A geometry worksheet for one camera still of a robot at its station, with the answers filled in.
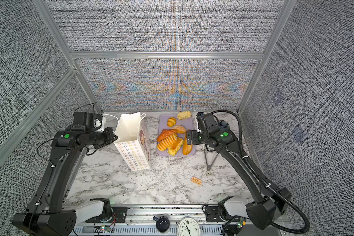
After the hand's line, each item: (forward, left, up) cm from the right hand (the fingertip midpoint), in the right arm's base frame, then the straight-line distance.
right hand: (195, 134), depth 76 cm
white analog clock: (-37, +5, -21) cm, 43 cm away
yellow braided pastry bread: (+3, +12, -20) cm, 23 cm away
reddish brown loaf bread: (+14, +17, -17) cm, 28 cm away
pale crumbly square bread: (+32, +5, -18) cm, 37 cm away
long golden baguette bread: (+4, +4, -20) cm, 21 cm away
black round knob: (-36, +17, -23) cm, 46 cm away
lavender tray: (+26, +21, -22) cm, 41 cm away
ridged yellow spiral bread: (+5, +18, -18) cm, 26 cm away
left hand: (-3, +39, +3) cm, 39 cm away
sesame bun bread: (+20, +8, -19) cm, 29 cm away
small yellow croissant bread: (+27, +14, -21) cm, 37 cm away
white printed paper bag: (-8, +30, +4) cm, 31 cm away
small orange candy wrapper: (-15, -1, -23) cm, 28 cm away
